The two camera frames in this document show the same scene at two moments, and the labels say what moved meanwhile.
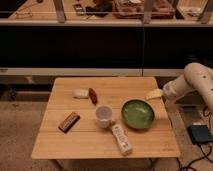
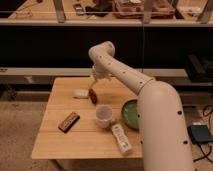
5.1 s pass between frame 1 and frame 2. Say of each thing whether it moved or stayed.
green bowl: stayed
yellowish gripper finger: moved
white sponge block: stayed
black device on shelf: stayed
